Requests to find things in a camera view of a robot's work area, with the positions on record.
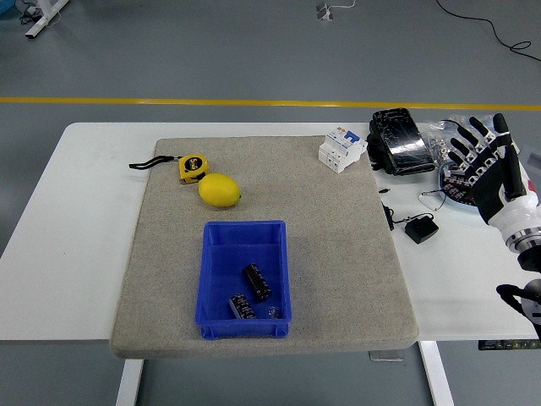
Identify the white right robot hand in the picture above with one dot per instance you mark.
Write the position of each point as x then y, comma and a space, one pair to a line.
492, 190

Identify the long dark cylindrical battery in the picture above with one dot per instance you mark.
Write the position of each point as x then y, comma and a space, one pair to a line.
257, 283

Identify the short dark printed cylindrical battery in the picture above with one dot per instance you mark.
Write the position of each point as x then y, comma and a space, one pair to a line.
242, 307

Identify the grey box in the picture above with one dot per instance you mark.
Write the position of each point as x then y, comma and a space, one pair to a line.
533, 158

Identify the blue plastic box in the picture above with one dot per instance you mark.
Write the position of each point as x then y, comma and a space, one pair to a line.
228, 262

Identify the light blue bowl of parts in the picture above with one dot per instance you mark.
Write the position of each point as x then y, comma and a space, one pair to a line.
452, 186

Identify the clear bag of metal nuts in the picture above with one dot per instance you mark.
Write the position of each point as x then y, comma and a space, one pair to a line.
439, 144

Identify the black foot pedal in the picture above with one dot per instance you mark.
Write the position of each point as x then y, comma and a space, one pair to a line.
401, 139

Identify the table control panel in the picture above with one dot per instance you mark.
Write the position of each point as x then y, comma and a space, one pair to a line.
507, 345

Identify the white circuit breaker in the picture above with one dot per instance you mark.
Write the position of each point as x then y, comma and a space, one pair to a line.
340, 150

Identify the white power strip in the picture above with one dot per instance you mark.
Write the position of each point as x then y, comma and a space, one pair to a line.
323, 10

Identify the small metal screw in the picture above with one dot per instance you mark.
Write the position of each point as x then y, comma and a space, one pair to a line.
272, 312

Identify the yellow lemon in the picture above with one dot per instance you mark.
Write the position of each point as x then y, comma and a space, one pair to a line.
220, 190

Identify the yellow tape measure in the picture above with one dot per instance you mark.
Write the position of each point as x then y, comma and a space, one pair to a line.
193, 167

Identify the grey-brown mat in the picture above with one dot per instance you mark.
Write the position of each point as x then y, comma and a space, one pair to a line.
169, 254

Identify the white table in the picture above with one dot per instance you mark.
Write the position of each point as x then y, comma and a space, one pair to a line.
63, 254

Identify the blue object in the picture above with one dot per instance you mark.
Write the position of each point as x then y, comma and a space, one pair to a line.
6, 8

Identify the metal under-table bracket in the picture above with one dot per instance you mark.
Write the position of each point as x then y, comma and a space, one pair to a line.
384, 356

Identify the white table frame leg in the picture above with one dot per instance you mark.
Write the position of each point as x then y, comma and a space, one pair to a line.
42, 19

